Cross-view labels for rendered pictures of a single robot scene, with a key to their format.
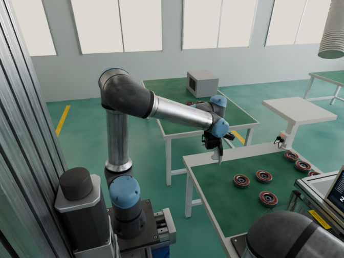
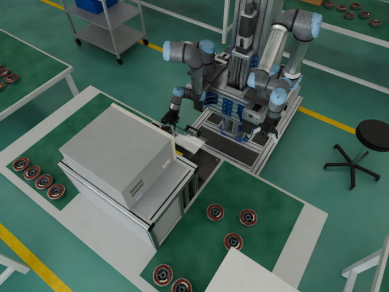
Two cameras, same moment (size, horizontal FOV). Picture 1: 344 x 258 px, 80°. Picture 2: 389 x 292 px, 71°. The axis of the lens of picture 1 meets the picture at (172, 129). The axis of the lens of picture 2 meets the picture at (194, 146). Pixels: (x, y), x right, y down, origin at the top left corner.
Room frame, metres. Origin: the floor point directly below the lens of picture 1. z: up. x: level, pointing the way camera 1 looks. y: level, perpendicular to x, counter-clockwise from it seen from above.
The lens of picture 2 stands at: (1.38, -1.18, 2.42)
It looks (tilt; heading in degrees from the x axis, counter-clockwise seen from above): 54 degrees down; 140
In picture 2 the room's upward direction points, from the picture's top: 1 degrees counter-clockwise
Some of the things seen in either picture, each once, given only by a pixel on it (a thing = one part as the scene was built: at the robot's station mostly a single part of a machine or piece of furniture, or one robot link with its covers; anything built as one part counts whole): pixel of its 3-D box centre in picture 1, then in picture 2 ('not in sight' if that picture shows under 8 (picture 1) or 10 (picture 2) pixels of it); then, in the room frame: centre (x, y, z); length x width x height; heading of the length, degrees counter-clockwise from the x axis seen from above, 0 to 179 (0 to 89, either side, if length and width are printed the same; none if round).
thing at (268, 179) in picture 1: (263, 176); (232, 242); (1.14, -0.69, 0.77); 0.11 x 0.11 x 0.04
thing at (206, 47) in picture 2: not in sight; (206, 51); (0.09, 0.05, 1.20); 0.13 x 0.12 x 0.14; 36
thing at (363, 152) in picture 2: not in sight; (365, 152); (1.31, 1.01, 0.28); 0.54 x 0.49 x 0.56; 104
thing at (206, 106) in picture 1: (200, 113); (279, 87); (0.84, -0.13, 1.45); 0.11 x 0.11 x 0.08; 24
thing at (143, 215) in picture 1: (128, 215); (265, 87); (0.57, 0.19, 1.09); 0.15 x 0.15 x 0.10
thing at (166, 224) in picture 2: not in sight; (167, 221); (0.83, -0.92, 0.91); 0.28 x 0.03 x 0.32; 104
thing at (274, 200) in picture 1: (267, 199); (215, 212); (0.94, -0.64, 0.77); 0.11 x 0.11 x 0.04
